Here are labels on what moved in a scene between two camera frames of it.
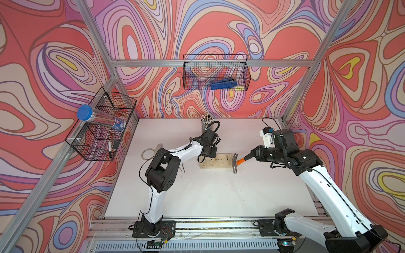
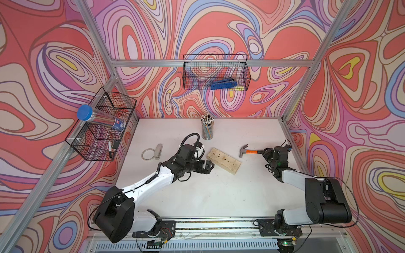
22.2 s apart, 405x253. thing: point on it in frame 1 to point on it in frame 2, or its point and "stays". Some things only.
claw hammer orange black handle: (235, 163) to (243, 150)
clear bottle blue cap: (86, 113) stays
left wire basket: (98, 140) stays
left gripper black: (214, 151) to (201, 169)
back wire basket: (216, 72) stays
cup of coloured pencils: (206, 119) stays
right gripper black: (260, 149) to (269, 151)
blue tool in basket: (223, 84) stays
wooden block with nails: (221, 161) stays
